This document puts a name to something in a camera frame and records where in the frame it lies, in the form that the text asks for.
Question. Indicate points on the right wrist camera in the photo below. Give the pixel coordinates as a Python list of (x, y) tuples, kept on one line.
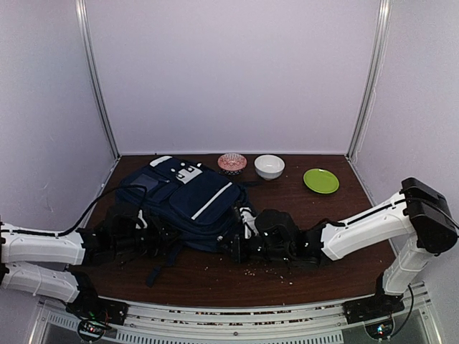
[(271, 227)]

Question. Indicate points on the right aluminium frame post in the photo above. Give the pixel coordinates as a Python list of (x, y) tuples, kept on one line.
[(375, 66)]

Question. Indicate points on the aluminium frame post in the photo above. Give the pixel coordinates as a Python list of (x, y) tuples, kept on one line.
[(84, 25), (375, 66)]

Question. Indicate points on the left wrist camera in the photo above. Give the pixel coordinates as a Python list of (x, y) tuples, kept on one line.
[(124, 224)]

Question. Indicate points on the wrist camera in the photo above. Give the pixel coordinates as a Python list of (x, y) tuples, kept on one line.
[(124, 224), (271, 227)]

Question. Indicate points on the navy blue backpack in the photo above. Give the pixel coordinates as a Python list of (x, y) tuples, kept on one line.
[(196, 206)]

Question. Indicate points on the left aluminium frame post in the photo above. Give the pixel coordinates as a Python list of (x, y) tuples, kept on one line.
[(84, 25)]

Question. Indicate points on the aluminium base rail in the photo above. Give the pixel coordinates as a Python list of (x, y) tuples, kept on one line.
[(319, 322)]

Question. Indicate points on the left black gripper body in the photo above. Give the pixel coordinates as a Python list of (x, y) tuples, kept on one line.
[(151, 243)]

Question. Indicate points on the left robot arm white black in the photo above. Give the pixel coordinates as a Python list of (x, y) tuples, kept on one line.
[(23, 251)]

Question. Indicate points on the red patterned bowl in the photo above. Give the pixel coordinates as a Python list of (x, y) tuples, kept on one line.
[(232, 164)]

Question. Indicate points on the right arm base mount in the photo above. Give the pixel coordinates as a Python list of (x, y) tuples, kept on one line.
[(376, 312)]

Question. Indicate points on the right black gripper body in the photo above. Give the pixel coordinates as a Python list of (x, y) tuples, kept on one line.
[(276, 254)]

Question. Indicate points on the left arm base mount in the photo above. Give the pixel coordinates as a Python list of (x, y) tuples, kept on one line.
[(97, 316)]

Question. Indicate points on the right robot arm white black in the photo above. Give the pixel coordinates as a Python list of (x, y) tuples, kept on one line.
[(417, 211)]

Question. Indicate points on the white ceramic bowl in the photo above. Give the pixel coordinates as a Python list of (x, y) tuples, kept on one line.
[(269, 167)]

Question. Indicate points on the green plate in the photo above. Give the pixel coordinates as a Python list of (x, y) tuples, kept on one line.
[(321, 181)]

